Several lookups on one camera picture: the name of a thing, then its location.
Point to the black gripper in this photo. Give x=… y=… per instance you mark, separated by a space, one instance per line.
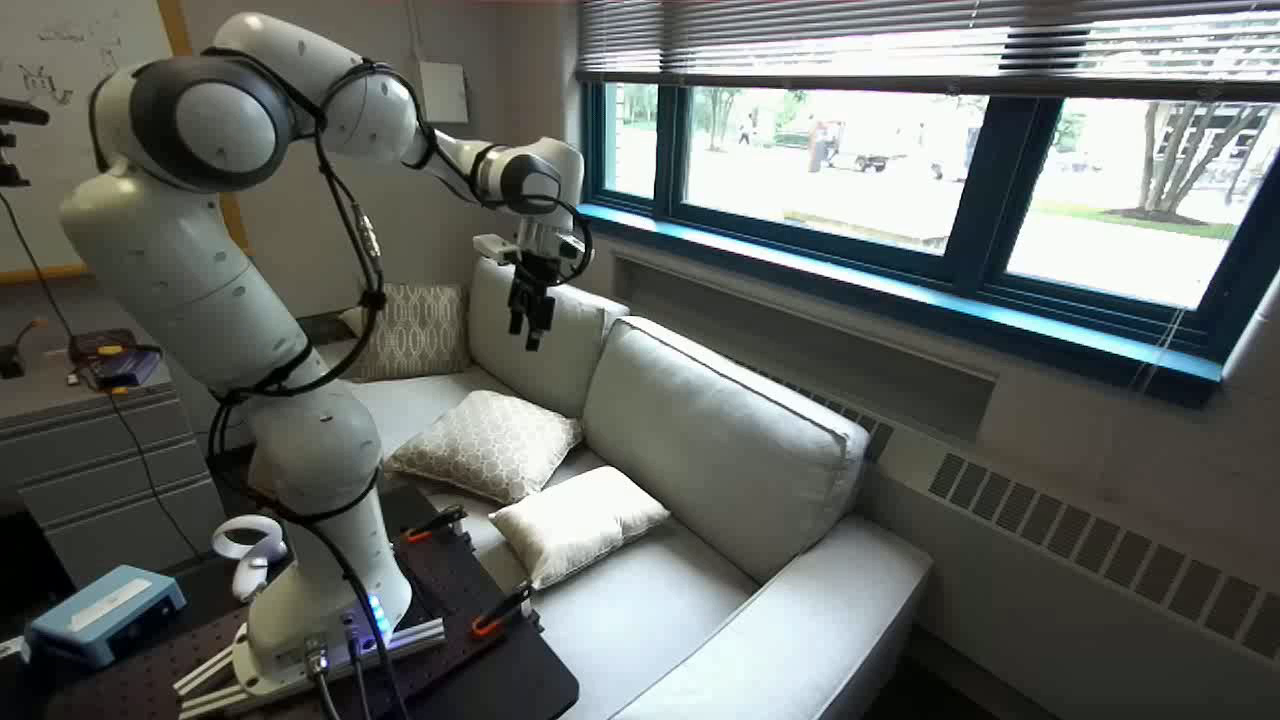
x=537 y=281

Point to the small cream pillow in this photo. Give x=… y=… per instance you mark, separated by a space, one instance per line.
x=575 y=524

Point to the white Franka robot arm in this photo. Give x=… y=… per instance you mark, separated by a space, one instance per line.
x=174 y=266

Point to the white lattice patterned pillow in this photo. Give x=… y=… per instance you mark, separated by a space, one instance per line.
x=421 y=330

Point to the beige geometric patterned pillow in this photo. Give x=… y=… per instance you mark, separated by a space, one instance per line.
x=484 y=445

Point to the gray sofa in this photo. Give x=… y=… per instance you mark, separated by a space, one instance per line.
x=640 y=620

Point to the black orange clamp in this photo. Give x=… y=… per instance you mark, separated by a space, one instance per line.
x=501 y=614
x=435 y=524

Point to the black robot table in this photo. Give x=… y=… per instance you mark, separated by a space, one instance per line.
x=506 y=682

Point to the white VR controller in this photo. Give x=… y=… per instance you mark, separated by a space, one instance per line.
x=251 y=578

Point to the black orange small box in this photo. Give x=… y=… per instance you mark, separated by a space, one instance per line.
x=113 y=362

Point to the gray drawer cabinet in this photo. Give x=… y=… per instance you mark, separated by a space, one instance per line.
x=95 y=467

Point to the window blinds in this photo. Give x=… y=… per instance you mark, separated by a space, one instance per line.
x=933 y=40

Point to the blue box device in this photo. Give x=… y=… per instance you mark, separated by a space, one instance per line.
x=101 y=618

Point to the small black stand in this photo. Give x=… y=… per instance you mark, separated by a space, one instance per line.
x=11 y=353

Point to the wood framed whiteboard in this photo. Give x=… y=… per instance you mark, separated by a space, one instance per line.
x=54 y=52

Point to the radiator vent grille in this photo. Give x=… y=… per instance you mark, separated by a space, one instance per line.
x=1105 y=547

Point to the tree outside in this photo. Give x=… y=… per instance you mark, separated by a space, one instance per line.
x=1174 y=167

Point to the white wall box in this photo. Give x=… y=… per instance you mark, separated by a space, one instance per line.
x=445 y=95

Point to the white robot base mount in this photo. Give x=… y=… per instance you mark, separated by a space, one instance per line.
x=232 y=674

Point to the teal window frame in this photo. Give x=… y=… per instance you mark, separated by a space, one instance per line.
x=989 y=185

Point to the black camera on stand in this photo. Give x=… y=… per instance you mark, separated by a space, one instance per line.
x=18 y=113

